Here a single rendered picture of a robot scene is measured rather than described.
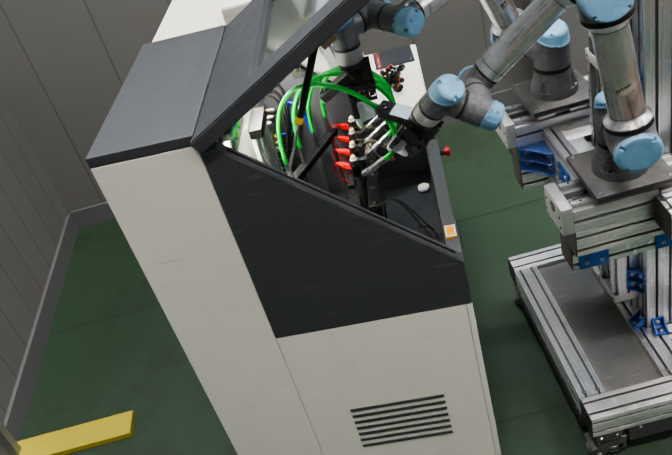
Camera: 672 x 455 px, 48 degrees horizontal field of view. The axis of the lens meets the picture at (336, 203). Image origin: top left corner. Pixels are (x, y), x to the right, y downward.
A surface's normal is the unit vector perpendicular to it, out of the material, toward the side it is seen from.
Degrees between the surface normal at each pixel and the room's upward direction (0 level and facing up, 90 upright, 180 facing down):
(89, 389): 0
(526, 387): 0
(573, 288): 0
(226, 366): 90
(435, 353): 90
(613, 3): 82
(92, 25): 90
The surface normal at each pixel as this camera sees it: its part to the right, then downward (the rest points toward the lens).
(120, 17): 0.12, 0.55
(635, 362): -0.24, -0.79
